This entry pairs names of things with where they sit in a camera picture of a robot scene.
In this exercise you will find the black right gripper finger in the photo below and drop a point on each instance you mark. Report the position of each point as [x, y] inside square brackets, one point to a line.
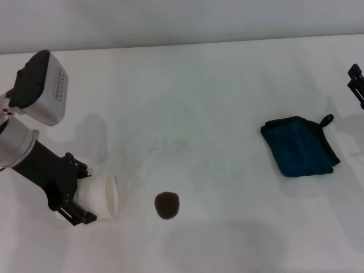
[357, 71]
[359, 91]

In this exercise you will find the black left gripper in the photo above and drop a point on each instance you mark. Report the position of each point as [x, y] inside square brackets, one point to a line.
[48, 176]

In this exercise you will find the white paper cup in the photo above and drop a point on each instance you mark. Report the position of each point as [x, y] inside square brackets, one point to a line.
[99, 196]

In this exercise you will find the blue rag with black trim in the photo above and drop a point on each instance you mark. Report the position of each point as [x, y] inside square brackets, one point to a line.
[298, 146]

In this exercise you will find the black water stain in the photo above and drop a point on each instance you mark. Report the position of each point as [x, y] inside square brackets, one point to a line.
[167, 205]

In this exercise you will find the left wrist camera housing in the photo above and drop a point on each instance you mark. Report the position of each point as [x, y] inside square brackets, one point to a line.
[42, 91]

